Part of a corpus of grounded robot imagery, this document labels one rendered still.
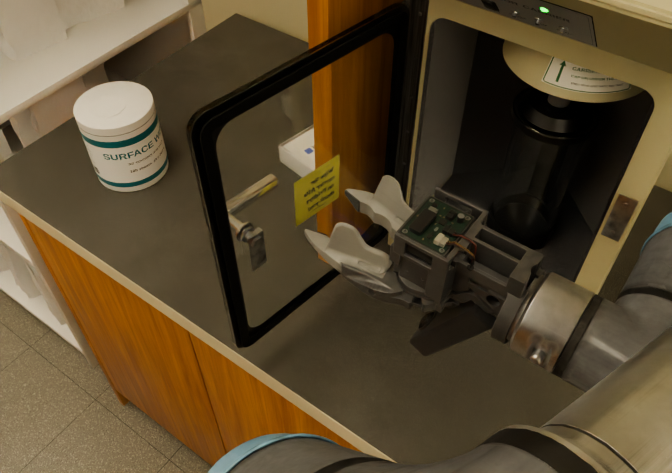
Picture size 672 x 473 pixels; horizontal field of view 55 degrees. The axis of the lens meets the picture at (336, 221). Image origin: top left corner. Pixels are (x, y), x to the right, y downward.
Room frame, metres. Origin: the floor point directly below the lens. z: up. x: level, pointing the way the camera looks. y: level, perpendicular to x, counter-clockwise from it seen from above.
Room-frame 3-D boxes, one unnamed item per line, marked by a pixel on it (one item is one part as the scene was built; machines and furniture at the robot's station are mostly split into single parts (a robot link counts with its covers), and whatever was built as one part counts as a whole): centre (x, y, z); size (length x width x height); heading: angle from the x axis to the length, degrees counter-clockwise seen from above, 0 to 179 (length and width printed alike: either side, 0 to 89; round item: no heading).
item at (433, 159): (0.70, -0.29, 1.19); 0.26 x 0.24 x 0.35; 54
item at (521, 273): (0.35, -0.11, 1.31); 0.12 x 0.08 x 0.09; 54
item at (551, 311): (0.30, -0.18, 1.30); 0.08 x 0.05 x 0.08; 144
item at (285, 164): (0.56, 0.03, 1.19); 0.30 x 0.01 x 0.40; 135
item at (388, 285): (0.36, -0.05, 1.28); 0.09 x 0.05 x 0.02; 69
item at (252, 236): (0.48, 0.09, 1.18); 0.02 x 0.02 x 0.06; 45
